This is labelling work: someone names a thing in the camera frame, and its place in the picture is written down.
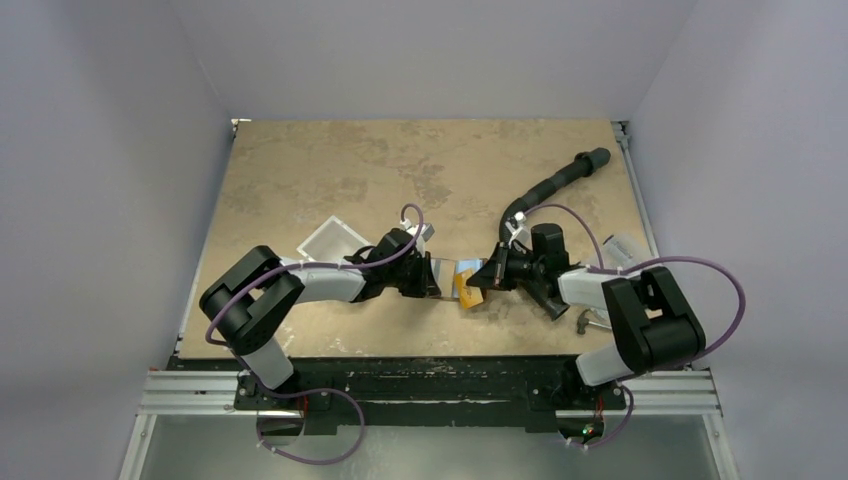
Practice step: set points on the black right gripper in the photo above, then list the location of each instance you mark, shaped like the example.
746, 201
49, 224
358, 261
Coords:
501, 266

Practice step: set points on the aluminium rail at table edge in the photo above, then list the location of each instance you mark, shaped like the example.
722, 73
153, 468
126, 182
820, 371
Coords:
636, 199

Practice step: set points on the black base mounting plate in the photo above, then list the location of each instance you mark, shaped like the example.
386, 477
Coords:
314, 374

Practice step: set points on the gold VIP card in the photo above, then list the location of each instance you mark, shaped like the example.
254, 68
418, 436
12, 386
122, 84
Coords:
468, 296

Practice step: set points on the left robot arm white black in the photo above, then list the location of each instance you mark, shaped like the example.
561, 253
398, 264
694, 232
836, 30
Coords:
248, 304

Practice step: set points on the brown leather card holder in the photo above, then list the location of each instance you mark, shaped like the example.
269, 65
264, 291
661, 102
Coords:
444, 271

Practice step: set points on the small dark metal tool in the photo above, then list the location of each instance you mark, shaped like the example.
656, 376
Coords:
588, 319

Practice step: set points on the aluminium front frame rail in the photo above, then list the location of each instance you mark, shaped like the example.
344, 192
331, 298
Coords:
227, 393

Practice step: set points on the clear plastic screw organizer box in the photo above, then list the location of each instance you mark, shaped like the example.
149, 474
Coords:
622, 252

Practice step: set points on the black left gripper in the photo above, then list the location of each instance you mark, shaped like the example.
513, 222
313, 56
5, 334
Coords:
425, 286

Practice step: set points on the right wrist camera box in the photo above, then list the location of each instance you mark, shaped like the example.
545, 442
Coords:
519, 236

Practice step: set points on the clear plastic bin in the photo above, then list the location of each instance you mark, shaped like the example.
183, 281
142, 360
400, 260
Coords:
331, 242

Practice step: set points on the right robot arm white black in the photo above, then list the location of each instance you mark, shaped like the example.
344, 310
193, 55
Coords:
651, 321

